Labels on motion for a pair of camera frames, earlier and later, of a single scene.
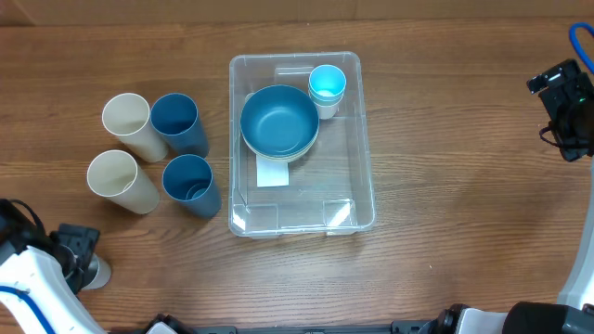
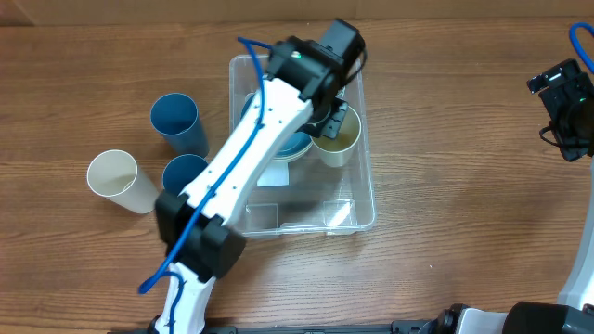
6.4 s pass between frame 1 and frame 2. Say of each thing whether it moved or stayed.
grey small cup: moved
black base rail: stayed
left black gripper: moved
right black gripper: stayed
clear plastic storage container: stayed
